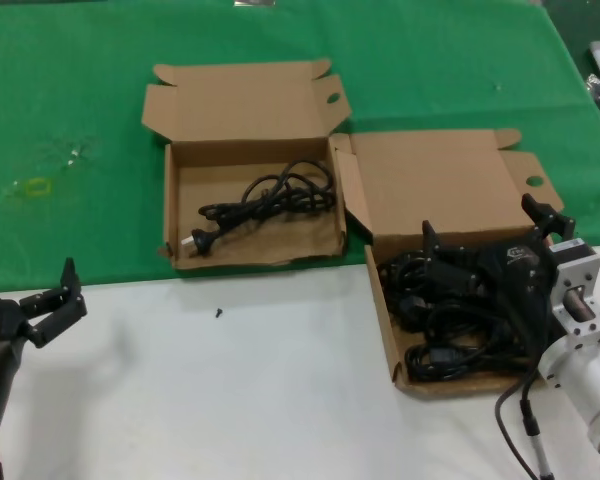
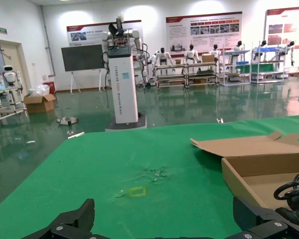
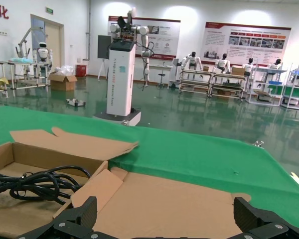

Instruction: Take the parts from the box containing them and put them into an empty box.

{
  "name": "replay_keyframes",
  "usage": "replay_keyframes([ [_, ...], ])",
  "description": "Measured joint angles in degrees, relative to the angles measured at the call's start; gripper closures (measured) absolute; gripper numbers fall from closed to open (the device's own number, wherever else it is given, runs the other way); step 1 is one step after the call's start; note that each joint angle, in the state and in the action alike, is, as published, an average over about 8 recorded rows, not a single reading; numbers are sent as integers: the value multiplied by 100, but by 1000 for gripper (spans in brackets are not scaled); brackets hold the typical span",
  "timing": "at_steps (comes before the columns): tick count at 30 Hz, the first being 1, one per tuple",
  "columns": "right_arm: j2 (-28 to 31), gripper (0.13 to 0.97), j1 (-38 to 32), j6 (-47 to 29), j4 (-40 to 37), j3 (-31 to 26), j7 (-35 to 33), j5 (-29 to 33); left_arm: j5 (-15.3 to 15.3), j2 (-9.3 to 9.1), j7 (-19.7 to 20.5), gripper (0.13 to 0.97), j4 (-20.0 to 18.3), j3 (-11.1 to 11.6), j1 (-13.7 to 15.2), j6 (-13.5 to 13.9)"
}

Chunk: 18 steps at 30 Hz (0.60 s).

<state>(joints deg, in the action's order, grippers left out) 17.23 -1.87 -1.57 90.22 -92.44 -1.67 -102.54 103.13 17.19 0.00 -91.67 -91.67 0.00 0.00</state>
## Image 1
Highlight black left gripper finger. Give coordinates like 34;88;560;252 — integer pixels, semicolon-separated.
26;293;89;350
19;257;82;317

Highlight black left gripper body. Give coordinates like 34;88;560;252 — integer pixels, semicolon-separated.
0;297;25;352

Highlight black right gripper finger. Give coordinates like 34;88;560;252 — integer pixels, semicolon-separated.
521;193;578;247
421;218;482;282

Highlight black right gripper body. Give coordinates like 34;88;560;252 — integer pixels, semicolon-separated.
435;228;557;362

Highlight black power cable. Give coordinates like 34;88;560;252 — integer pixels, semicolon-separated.
404;341;537;386
376;248;481;302
396;293;546;352
180;159;338;259

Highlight brown open cardboard box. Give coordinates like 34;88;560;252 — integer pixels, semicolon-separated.
329;127;567;401

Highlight clear plastic scraps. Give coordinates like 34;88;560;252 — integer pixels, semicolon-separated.
43;133;100;170

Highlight green felt table cloth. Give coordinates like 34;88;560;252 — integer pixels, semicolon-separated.
0;0;600;296

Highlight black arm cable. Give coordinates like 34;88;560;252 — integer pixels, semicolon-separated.
494;358;544;480

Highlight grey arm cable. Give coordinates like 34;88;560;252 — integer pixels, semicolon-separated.
519;384;554;480

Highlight cardboard box with torn wall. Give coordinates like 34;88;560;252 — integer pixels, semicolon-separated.
140;58;354;272

